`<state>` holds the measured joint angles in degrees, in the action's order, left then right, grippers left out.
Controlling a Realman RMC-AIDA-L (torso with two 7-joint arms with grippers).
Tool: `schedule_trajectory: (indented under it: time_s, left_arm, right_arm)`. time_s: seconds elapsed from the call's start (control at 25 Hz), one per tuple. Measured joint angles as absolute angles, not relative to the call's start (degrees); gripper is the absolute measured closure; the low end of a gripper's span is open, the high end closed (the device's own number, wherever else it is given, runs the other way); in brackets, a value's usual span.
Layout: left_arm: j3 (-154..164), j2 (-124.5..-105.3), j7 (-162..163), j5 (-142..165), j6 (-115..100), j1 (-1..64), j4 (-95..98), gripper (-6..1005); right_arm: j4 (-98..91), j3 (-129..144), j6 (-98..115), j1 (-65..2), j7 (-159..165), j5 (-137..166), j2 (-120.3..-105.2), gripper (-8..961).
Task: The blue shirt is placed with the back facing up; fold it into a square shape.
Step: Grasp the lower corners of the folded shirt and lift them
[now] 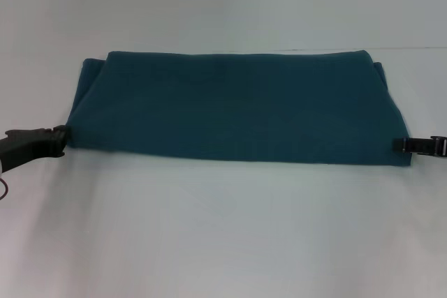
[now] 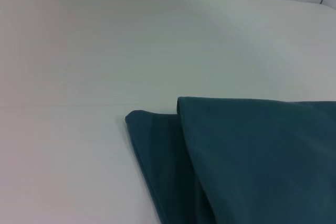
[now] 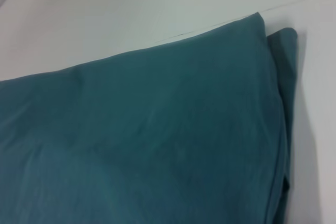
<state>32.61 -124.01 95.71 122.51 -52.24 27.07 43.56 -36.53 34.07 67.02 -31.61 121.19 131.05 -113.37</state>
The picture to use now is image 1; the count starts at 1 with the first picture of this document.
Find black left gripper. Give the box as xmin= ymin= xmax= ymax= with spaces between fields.
xmin=0 ymin=124 xmax=73 ymax=175

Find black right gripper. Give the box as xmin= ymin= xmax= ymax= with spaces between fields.
xmin=392 ymin=135 xmax=447 ymax=158

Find teal blue shirt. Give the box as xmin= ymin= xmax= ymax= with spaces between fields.
xmin=66 ymin=50 xmax=416 ymax=168

